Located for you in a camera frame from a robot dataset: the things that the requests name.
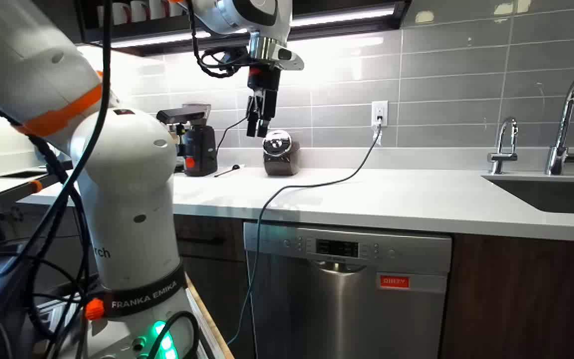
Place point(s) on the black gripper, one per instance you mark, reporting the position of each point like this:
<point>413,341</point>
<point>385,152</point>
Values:
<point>264,80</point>

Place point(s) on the stainless steel Bosch dishwasher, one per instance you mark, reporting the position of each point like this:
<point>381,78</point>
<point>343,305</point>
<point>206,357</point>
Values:
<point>339,311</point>

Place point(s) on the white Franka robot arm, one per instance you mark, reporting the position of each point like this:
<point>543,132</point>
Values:
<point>128,199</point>

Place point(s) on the small dark utensil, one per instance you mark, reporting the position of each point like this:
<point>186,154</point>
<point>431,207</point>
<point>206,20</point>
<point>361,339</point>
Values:
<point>226,169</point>

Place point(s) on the white mug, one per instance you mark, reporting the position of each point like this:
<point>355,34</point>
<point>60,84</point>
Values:
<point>138,10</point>
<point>120,12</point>
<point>156,8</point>

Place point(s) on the red dirty magnet sign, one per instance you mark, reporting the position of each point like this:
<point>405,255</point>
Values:
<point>393,281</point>

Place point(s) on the wooden robot mounting table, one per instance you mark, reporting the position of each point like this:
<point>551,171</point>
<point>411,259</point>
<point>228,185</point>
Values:
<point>210,331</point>

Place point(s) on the small chrome tap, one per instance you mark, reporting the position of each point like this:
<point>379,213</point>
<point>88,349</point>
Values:
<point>505,154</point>

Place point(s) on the undermount kitchen sink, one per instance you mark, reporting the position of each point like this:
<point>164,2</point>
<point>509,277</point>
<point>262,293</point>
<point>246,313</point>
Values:
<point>553,191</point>

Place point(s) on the brown wood cabinet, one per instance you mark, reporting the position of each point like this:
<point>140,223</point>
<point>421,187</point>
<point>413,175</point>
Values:
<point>527,299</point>

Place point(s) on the white wall outlet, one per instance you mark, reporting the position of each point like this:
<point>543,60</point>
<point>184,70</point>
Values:
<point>379,110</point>

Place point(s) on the dark wall shelf with light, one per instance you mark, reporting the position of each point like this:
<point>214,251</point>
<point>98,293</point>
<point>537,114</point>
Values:
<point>339,16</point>

